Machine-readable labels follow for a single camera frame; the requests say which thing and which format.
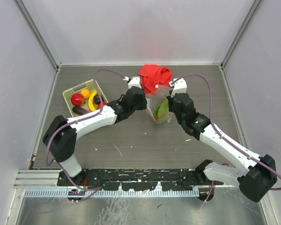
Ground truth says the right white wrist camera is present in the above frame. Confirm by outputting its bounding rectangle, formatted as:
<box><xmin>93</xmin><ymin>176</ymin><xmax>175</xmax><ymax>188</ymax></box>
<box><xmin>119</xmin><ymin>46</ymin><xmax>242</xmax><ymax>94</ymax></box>
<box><xmin>169</xmin><ymin>78</ymin><xmax>187</xmax><ymax>98</ymax></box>

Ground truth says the red crumpled cloth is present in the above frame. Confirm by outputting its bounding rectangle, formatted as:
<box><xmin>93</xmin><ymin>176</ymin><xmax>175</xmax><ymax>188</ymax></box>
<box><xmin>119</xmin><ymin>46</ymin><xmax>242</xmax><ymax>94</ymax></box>
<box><xmin>139</xmin><ymin>64</ymin><xmax>172</xmax><ymax>95</ymax></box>

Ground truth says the slotted cable duct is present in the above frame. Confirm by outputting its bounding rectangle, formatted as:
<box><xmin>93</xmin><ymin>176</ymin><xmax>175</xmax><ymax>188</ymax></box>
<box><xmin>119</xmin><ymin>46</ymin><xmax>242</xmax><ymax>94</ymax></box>
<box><xmin>23</xmin><ymin>187</ymin><xmax>200</xmax><ymax>198</ymax></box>

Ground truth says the green leafy vegetable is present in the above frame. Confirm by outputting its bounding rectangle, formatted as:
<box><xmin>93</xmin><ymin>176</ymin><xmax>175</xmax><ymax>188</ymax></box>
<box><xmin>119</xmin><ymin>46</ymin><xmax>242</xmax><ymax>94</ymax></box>
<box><xmin>152</xmin><ymin>99</ymin><xmax>171</xmax><ymax>124</ymax></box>

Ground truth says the clear zip top bag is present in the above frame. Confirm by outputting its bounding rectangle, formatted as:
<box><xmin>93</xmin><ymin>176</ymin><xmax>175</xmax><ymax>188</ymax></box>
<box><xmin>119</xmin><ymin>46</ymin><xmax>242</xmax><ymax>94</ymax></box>
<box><xmin>145</xmin><ymin>84</ymin><xmax>172</xmax><ymax>124</ymax></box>

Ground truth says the yellow orange fruit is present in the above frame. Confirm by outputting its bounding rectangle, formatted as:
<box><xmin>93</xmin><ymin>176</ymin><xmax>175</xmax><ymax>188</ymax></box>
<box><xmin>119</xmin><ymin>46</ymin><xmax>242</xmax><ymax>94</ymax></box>
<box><xmin>80</xmin><ymin>89</ymin><xmax>91</xmax><ymax>99</ymax></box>

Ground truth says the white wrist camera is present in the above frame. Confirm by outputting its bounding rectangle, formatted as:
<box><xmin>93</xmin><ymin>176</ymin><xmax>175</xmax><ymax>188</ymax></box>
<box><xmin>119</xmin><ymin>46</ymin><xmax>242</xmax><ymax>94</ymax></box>
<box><xmin>169</xmin><ymin>78</ymin><xmax>187</xmax><ymax>98</ymax></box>
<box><xmin>123</xmin><ymin>76</ymin><xmax>142</xmax><ymax>89</ymax></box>

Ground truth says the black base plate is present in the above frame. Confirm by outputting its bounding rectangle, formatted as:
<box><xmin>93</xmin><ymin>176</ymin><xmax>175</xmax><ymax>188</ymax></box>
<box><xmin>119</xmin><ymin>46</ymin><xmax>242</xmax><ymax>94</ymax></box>
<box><xmin>57</xmin><ymin>168</ymin><xmax>224</xmax><ymax>192</ymax></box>

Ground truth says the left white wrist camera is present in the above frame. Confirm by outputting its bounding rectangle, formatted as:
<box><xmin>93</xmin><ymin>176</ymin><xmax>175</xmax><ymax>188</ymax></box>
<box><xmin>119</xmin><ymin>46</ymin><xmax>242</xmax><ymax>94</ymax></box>
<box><xmin>123</xmin><ymin>76</ymin><xmax>142</xmax><ymax>89</ymax></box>

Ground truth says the yellow banana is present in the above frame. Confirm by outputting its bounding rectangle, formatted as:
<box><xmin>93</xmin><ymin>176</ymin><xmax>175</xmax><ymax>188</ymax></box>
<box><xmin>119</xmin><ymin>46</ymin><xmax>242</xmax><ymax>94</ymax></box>
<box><xmin>88</xmin><ymin>90</ymin><xmax>97</xmax><ymax>112</ymax></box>

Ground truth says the dark purple plum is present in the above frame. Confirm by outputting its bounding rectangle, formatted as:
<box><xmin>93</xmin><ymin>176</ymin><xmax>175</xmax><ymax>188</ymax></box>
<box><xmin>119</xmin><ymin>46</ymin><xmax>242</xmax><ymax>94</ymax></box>
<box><xmin>93</xmin><ymin>94</ymin><xmax>104</xmax><ymax>105</ymax></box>

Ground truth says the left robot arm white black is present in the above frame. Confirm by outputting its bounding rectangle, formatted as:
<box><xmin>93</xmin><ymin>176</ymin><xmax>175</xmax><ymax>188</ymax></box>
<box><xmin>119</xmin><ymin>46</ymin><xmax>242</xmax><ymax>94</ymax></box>
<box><xmin>43</xmin><ymin>86</ymin><xmax>147</xmax><ymax>186</ymax></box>

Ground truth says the green plastic basket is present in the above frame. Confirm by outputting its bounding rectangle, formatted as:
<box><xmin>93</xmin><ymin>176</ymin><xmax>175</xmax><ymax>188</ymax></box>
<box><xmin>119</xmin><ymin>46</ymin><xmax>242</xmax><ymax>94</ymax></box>
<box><xmin>62</xmin><ymin>79</ymin><xmax>109</xmax><ymax>117</ymax></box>

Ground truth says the red strawberry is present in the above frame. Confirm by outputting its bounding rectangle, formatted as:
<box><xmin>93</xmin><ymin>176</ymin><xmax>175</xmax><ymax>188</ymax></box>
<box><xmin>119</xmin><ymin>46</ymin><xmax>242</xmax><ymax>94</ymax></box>
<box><xmin>71</xmin><ymin>93</ymin><xmax>85</xmax><ymax>107</ymax></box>

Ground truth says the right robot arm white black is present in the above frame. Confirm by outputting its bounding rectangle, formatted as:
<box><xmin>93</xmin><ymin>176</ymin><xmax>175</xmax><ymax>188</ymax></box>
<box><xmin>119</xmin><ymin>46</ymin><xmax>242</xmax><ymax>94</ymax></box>
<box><xmin>167</xmin><ymin>93</ymin><xmax>277</xmax><ymax>203</ymax></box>

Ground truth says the purple eggplant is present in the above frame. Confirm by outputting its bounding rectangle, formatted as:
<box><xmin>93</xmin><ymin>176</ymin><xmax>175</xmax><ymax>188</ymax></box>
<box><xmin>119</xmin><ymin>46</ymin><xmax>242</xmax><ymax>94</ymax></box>
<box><xmin>72</xmin><ymin>106</ymin><xmax>91</xmax><ymax>115</ymax></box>

